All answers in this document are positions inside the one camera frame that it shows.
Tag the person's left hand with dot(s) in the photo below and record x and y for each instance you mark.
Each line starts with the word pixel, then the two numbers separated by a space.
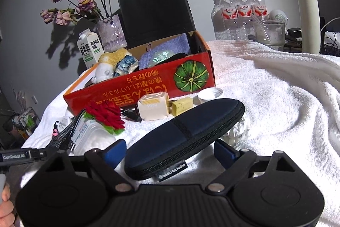
pixel 5 207

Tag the white crumpled tissue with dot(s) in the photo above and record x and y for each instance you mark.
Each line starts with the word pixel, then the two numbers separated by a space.
pixel 239 134

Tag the black paper bag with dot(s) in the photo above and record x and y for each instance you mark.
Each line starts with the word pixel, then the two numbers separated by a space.
pixel 156 9

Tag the crumpled blue white packet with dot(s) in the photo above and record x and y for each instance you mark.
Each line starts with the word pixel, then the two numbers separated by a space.
pixel 126 64

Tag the white green milk carton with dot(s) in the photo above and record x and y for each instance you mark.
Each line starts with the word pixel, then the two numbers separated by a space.
pixel 90 48

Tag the clear water bottle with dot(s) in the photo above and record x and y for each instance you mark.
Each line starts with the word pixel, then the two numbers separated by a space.
pixel 220 22
pixel 257 7
pixel 240 17

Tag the red artificial flower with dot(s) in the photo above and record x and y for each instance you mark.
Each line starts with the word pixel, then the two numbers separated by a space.
pixel 106 115

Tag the white towel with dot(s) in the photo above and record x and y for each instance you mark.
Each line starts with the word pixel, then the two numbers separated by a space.
pixel 279 110

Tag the small white bottle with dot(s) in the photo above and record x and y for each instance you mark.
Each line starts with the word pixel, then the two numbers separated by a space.
pixel 62 123

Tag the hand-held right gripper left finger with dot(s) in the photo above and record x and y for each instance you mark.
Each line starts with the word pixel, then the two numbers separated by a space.
pixel 115 152

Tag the clear glass cup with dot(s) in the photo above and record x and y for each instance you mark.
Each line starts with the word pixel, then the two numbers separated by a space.
pixel 268 35

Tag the clear plastic box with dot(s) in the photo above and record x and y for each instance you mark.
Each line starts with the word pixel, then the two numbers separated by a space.
pixel 93 134

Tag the navy zip case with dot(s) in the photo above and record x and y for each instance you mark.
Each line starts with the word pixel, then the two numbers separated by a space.
pixel 186 136

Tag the white bottle cap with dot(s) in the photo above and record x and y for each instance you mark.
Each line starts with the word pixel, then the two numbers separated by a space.
pixel 209 95

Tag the white thermos bottle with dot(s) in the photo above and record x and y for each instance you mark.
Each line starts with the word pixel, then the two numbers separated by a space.
pixel 309 22

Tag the purple woven pouch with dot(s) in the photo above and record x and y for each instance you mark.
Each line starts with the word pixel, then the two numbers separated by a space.
pixel 174 43

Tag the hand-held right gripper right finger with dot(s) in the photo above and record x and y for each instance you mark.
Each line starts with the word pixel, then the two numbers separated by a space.
pixel 224 153

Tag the red cardboard box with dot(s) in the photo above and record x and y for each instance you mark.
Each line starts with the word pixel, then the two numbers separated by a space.
pixel 148 80

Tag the purple glass vase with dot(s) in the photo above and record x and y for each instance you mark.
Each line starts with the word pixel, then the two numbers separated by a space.
pixel 111 32

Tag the white round speaker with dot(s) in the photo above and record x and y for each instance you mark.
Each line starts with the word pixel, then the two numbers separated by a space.
pixel 277 16

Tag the yellow white plush toy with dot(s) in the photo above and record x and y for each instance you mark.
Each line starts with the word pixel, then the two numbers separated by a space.
pixel 103 71

